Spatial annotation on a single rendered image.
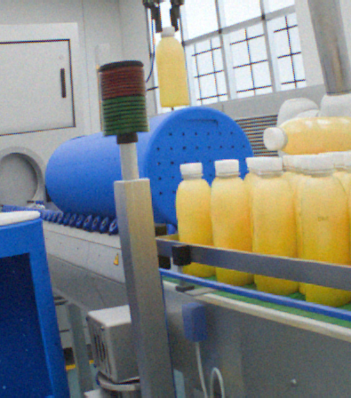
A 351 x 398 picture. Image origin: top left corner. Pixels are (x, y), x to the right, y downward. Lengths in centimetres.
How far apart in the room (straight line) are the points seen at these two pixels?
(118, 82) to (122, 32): 659
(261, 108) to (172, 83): 208
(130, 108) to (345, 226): 33
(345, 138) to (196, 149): 39
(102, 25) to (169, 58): 585
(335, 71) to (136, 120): 121
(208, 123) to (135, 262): 65
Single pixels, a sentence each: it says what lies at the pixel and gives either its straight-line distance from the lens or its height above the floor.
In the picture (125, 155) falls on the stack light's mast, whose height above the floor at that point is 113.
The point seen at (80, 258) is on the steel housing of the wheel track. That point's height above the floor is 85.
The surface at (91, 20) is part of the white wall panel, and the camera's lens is 725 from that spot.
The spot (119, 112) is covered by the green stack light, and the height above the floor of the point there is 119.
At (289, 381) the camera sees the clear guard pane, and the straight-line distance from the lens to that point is 74.
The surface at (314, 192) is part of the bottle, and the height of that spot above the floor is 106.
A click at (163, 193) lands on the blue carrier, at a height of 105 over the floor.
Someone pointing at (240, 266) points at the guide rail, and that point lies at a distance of 91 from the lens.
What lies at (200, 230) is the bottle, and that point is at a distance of 113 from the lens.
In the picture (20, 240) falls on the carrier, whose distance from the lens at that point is 130.
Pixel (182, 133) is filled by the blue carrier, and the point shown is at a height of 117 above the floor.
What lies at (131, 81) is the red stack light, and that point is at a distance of 80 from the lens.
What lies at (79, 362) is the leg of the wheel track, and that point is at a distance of 237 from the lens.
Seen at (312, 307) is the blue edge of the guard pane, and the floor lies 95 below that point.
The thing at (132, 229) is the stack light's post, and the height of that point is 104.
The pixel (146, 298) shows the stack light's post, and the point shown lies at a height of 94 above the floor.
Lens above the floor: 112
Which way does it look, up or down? 4 degrees down
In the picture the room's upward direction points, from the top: 6 degrees counter-clockwise
